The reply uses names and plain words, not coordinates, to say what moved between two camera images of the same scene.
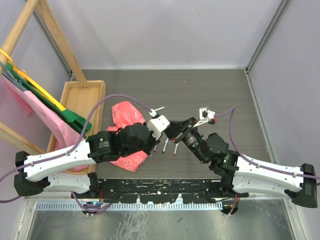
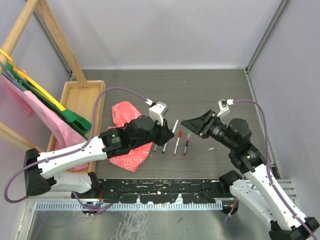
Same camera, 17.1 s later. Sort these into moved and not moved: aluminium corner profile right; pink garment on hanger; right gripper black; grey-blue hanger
Moved: right gripper black
Not moved: aluminium corner profile right; pink garment on hanger; grey-blue hanger
